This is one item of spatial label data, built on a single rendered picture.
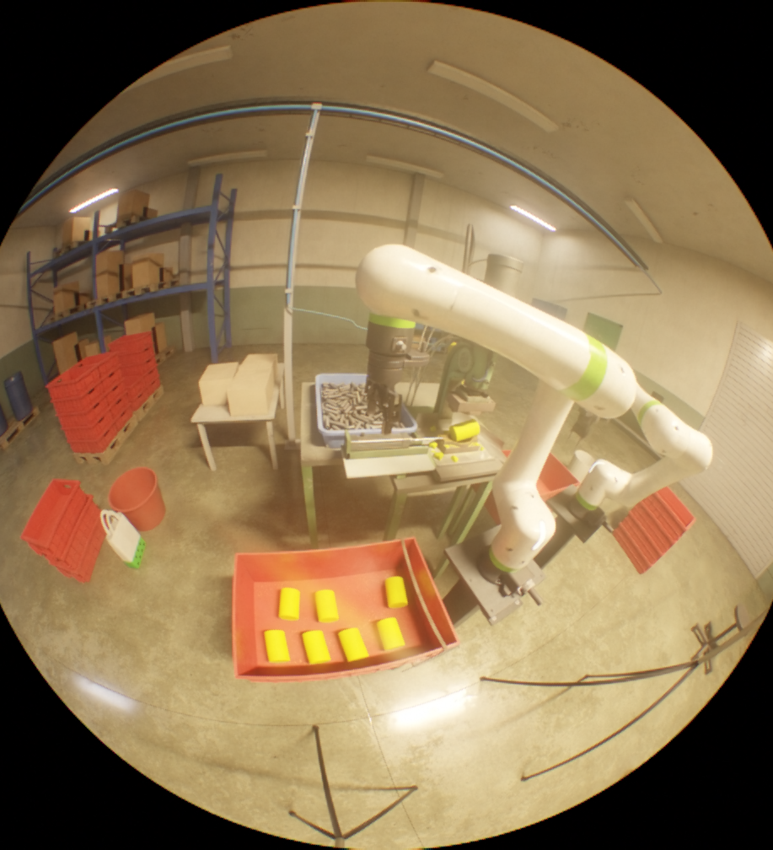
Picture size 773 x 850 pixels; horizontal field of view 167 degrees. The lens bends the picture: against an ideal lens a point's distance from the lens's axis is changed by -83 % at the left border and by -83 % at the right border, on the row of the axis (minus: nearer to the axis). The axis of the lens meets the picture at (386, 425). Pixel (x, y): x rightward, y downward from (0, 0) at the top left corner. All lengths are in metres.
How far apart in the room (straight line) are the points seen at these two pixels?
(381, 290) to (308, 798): 1.90
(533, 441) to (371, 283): 0.54
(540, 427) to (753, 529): 5.89
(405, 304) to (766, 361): 6.00
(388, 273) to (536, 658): 1.98
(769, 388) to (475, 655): 5.78
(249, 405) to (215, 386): 0.39
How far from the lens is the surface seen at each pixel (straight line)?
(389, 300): 0.35
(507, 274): 0.89
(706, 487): 6.09
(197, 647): 1.80
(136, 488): 2.56
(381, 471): 0.90
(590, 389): 0.47
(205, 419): 2.21
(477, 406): 0.98
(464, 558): 0.84
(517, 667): 1.87
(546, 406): 0.67
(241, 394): 2.04
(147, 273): 5.71
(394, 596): 0.98
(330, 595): 0.97
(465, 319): 0.36
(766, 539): 6.42
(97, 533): 2.53
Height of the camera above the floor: 1.59
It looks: 31 degrees down
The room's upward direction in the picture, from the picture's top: 9 degrees clockwise
